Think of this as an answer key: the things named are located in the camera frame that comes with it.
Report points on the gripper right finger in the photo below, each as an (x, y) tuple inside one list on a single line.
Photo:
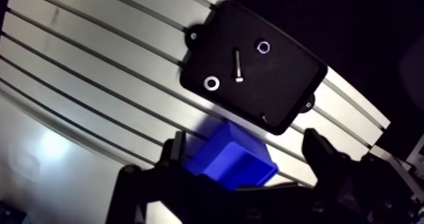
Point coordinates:
[(351, 185)]

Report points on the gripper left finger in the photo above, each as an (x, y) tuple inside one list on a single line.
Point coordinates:
[(142, 192)]

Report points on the steel bolt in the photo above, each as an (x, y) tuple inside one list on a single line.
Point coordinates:
[(238, 68)]

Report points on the blue bin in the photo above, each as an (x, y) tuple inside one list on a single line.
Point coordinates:
[(232, 162)]

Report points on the black tray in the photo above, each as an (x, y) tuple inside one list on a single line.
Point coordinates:
[(278, 86)]

